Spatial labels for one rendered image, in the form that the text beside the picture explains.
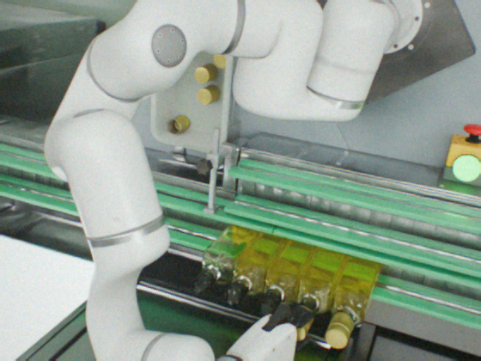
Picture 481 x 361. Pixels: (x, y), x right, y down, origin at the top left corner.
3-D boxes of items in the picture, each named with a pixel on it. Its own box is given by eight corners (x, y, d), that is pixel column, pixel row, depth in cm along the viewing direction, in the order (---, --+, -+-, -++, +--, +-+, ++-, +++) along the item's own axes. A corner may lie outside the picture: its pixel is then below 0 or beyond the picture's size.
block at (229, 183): (232, 177, 123) (218, 188, 117) (235, 135, 119) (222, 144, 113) (247, 180, 122) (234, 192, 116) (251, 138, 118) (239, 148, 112)
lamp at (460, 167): (450, 174, 105) (449, 180, 102) (456, 151, 103) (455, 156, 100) (477, 180, 103) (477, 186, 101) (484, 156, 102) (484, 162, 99)
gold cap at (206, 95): (205, 82, 123) (197, 87, 119) (221, 85, 122) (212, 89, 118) (204, 99, 124) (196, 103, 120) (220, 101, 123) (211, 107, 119)
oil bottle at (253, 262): (267, 240, 117) (226, 293, 99) (270, 216, 115) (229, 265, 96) (294, 247, 115) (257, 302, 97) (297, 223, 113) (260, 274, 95)
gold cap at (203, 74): (203, 62, 121) (193, 65, 117) (218, 64, 120) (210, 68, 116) (202, 78, 123) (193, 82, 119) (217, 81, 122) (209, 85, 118)
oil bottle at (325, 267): (323, 254, 113) (291, 311, 95) (326, 229, 111) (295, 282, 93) (351, 261, 112) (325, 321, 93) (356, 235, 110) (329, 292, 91)
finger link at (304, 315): (291, 339, 81) (314, 317, 86) (294, 320, 80) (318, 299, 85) (272, 328, 83) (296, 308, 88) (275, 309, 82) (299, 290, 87)
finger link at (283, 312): (257, 359, 77) (274, 359, 81) (280, 304, 77) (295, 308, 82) (250, 355, 77) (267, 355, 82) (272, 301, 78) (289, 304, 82)
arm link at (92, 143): (236, 191, 65) (181, 186, 78) (185, -1, 61) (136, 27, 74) (99, 242, 57) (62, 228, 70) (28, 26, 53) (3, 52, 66)
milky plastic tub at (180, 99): (168, 130, 132) (149, 140, 124) (172, 29, 123) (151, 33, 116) (239, 145, 126) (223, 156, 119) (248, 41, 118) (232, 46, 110)
